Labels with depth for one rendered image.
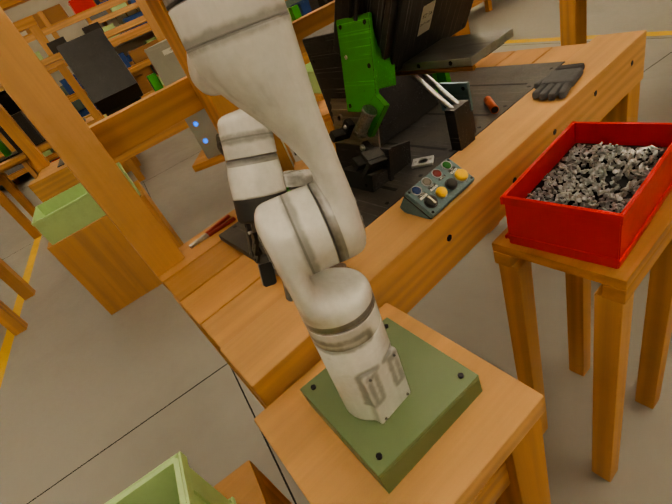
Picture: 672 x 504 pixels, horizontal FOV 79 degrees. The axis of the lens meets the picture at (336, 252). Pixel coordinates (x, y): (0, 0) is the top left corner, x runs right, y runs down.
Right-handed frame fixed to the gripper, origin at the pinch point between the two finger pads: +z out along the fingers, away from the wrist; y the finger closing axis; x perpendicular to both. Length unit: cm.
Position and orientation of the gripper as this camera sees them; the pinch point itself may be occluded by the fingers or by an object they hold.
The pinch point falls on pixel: (280, 288)
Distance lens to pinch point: 61.1
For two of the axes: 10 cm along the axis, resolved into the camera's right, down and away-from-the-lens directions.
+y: 5.1, 1.5, -8.5
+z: 1.7, 9.5, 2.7
